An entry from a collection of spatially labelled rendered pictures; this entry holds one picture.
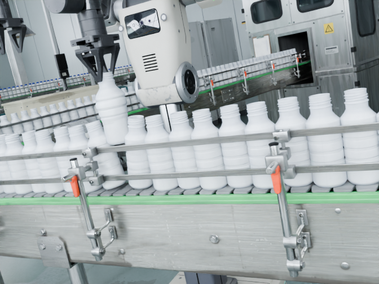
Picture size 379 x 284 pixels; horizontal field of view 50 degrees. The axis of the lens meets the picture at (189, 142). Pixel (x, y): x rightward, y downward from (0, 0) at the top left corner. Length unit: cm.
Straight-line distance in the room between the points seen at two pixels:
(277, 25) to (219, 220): 401
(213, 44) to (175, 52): 614
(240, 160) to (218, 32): 704
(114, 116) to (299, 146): 42
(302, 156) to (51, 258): 72
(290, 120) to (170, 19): 85
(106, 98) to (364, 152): 54
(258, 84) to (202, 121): 312
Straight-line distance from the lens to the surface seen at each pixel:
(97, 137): 99
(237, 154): 81
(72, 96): 521
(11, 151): 119
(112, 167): 99
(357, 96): 74
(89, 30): 95
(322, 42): 449
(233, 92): 363
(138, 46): 157
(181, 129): 85
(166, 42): 151
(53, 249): 116
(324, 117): 74
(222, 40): 785
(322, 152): 75
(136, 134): 91
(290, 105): 76
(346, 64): 440
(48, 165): 110
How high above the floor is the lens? 127
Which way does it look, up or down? 11 degrees down
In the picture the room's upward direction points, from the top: 11 degrees counter-clockwise
